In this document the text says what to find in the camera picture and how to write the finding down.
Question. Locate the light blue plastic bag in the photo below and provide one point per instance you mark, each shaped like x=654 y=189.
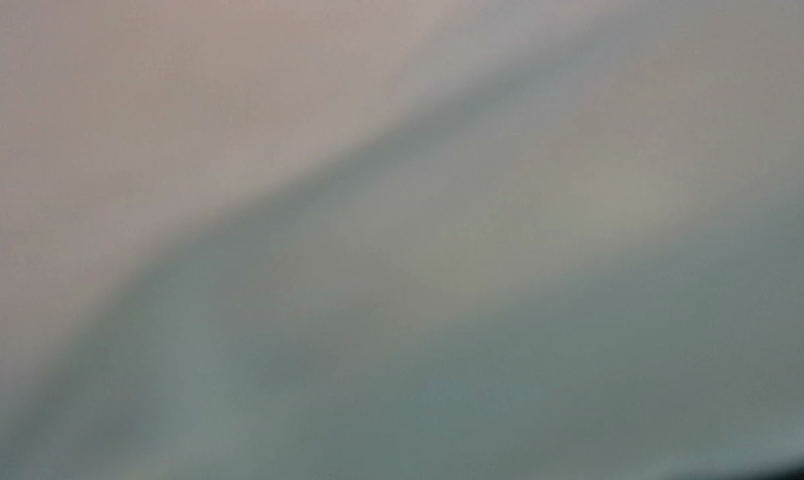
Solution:
x=401 y=239

